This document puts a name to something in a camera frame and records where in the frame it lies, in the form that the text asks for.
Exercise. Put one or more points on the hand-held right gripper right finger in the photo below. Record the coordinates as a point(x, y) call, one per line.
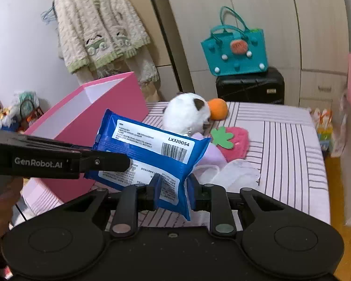
point(193, 194)

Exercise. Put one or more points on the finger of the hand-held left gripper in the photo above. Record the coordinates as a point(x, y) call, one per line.
point(105, 161)

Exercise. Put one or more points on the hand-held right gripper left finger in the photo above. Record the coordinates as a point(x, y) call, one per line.
point(157, 188)

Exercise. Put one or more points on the lilac plush toy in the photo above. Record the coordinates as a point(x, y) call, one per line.
point(214, 158)

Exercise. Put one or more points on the blue wet wipes packet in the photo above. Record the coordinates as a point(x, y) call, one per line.
point(152, 140)

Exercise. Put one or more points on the pink cardboard box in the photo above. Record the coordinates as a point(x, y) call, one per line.
point(111, 105)

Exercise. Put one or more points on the pink strawberry plush pouch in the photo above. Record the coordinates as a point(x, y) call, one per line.
point(237, 145)

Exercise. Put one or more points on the person's left hand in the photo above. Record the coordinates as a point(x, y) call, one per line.
point(1, 213)

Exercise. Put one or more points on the patterned gift bag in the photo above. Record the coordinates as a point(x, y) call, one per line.
point(33, 115)

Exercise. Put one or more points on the yellow white plush toy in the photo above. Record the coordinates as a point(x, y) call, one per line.
point(1, 118)

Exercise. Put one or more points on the white plastic bag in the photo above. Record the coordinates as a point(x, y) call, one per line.
point(25, 98)

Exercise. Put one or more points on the white plush cat toy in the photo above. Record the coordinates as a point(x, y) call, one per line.
point(181, 114)

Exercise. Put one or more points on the striped bed sheet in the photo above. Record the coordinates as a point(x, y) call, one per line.
point(280, 158)

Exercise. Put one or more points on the cream lace garment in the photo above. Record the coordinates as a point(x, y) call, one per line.
point(146, 67)

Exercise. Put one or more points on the black suitcase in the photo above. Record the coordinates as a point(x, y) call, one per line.
point(251, 89)

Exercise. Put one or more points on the teal felt handbag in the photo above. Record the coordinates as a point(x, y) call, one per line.
point(222, 57)

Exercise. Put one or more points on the blue clothes hanger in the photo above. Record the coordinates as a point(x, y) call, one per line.
point(48, 16)

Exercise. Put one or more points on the white orange plush on floor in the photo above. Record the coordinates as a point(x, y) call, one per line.
point(323, 128)

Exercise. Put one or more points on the cream knitted cardigan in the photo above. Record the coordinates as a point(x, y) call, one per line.
point(99, 14)

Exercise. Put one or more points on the clear plastic bag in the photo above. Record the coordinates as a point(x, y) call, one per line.
point(340, 123)

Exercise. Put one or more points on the beige wardrobe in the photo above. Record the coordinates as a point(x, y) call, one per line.
point(280, 20)

